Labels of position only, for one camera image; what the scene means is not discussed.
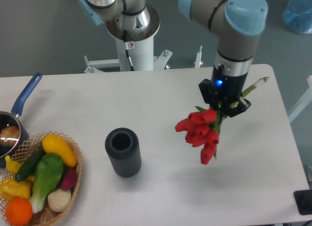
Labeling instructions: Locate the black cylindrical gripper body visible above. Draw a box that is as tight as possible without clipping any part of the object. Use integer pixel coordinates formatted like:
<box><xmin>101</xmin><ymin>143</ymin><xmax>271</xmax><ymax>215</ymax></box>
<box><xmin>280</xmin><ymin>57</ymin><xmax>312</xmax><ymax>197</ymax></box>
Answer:
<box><xmin>211</xmin><ymin>66</ymin><xmax>247</xmax><ymax>104</ymax></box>

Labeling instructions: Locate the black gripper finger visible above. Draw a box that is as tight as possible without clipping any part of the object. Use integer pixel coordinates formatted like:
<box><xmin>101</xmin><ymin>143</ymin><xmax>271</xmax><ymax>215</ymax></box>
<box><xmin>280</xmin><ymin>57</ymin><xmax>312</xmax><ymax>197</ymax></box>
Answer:
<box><xmin>226</xmin><ymin>98</ymin><xmax>251</xmax><ymax>118</ymax></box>
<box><xmin>198</xmin><ymin>79</ymin><xmax>219</xmax><ymax>110</ymax></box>

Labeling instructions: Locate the red tulip bouquet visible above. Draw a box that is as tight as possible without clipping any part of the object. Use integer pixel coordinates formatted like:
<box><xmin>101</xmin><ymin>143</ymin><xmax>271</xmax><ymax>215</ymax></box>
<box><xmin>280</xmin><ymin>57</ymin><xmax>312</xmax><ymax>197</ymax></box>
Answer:
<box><xmin>175</xmin><ymin>76</ymin><xmax>270</xmax><ymax>165</ymax></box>

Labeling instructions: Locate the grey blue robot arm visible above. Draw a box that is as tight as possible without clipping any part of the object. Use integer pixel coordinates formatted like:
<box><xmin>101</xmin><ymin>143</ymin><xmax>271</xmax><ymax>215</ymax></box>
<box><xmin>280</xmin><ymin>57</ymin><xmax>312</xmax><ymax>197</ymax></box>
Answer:
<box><xmin>78</xmin><ymin>0</ymin><xmax>268</xmax><ymax>117</ymax></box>

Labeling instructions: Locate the dark grey ribbed vase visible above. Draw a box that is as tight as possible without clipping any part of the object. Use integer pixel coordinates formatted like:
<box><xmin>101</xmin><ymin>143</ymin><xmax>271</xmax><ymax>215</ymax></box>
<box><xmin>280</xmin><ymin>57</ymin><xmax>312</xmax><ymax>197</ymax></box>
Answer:
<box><xmin>105</xmin><ymin>127</ymin><xmax>141</xmax><ymax>178</ymax></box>

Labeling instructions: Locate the blue plastic bag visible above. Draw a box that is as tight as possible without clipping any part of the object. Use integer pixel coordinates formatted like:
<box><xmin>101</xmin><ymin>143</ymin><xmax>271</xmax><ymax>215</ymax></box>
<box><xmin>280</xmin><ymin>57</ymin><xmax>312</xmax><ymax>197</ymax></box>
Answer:
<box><xmin>282</xmin><ymin>0</ymin><xmax>312</xmax><ymax>34</ymax></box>

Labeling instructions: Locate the black device at edge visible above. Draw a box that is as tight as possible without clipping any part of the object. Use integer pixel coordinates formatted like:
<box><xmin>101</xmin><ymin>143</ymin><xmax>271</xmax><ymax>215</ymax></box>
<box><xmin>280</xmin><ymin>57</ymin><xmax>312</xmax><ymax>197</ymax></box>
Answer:
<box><xmin>293</xmin><ymin>189</ymin><xmax>312</xmax><ymax>215</ymax></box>

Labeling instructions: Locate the purple red radish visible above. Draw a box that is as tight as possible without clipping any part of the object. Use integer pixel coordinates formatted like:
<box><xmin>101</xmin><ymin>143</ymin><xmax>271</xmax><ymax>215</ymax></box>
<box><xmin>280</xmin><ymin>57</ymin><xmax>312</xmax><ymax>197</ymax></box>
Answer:
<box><xmin>59</xmin><ymin>167</ymin><xmax>78</xmax><ymax>190</ymax></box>

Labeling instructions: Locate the yellow squash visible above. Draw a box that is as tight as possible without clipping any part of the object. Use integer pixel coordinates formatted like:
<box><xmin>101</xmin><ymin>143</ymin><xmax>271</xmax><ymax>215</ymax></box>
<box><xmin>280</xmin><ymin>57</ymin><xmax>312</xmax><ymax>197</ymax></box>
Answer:
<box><xmin>42</xmin><ymin>134</ymin><xmax>78</xmax><ymax>167</ymax></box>

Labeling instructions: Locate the green bok choy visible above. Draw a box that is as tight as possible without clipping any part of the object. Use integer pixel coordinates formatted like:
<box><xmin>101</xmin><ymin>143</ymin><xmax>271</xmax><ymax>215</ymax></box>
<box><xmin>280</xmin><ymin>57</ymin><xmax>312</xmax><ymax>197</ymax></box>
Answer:
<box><xmin>29</xmin><ymin>153</ymin><xmax>64</xmax><ymax>214</ymax></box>

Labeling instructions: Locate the white garlic bulb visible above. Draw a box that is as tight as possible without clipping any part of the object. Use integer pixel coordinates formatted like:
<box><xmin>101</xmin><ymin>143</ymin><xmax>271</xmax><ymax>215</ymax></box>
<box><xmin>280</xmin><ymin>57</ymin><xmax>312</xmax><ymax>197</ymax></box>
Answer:
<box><xmin>48</xmin><ymin>188</ymin><xmax>71</xmax><ymax>212</ymax></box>

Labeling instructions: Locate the dark green cucumber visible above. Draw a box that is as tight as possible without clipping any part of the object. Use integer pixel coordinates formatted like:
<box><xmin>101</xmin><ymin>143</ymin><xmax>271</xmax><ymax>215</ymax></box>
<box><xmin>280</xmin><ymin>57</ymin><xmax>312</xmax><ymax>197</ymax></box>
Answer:
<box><xmin>15</xmin><ymin>146</ymin><xmax>46</xmax><ymax>182</ymax></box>

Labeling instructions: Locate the brown bread in pan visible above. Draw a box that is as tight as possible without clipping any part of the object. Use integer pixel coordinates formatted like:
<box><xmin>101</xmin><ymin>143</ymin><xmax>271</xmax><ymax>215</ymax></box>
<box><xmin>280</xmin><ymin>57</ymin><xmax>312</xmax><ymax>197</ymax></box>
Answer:
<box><xmin>0</xmin><ymin>126</ymin><xmax>20</xmax><ymax>147</ymax></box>

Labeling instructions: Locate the small yellow gourd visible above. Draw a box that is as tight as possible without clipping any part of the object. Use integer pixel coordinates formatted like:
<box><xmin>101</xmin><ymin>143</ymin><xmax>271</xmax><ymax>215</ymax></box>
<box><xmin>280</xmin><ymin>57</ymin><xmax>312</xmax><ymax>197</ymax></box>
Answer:
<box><xmin>5</xmin><ymin>155</ymin><xmax>22</xmax><ymax>175</ymax></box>

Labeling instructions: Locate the yellow bell pepper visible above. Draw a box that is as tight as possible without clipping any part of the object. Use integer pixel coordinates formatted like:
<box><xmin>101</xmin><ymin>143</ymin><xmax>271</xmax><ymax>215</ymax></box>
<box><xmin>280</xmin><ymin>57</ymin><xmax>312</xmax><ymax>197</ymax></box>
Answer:
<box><xmin>0</xmin><ymin>178</ymin><xmax>32</xmax><ymax>202</ymax></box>

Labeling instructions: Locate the orange fruit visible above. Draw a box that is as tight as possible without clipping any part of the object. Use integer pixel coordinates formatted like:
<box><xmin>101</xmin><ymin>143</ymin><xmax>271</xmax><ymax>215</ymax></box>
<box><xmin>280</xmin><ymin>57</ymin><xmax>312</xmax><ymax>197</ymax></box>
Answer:
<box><xmin>5</xmin><ymin>197</ymin><xmax>33</xmax><ymax>226</ymax></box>

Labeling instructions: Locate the white frame at right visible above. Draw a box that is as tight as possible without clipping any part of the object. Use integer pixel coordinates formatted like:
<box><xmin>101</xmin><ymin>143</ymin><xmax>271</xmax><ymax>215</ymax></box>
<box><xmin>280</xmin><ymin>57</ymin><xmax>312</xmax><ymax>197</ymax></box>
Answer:
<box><xmin>288</xmin><ymin>75</ymin><xmax>312</xmax><ymax>123</ymax></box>

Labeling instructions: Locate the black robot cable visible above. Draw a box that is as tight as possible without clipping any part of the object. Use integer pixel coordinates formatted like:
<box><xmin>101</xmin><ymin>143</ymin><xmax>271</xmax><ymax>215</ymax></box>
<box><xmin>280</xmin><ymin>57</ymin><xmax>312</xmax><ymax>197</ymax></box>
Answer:
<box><xmin>122</xmin><ymin>29</ymin><xmax>136</xmax><ymax>72</ymax></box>

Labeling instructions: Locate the blue handled saucepan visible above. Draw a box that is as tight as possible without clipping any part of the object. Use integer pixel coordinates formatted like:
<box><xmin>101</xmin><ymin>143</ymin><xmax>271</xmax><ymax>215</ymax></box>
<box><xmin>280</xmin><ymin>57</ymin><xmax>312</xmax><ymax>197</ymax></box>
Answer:
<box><xmin>0</xmin><ymin>73</ymin><xmax>42</xmax><ymax>168</ymax></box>

